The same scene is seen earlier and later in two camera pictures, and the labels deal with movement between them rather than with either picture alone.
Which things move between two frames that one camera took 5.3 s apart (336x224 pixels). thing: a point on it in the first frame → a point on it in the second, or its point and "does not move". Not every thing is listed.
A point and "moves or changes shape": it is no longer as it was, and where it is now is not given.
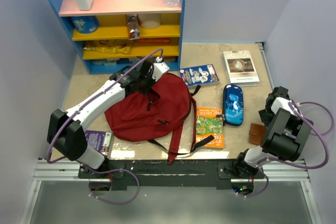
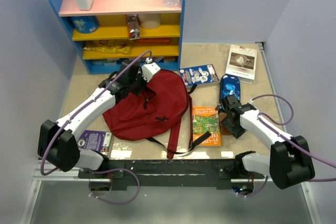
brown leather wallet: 256,131 moves or changes shape
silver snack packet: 133,26 does not move
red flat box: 154,40 does not move
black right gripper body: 266,114 → 243,129
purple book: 100,140 does not move
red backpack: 159,111 does not move
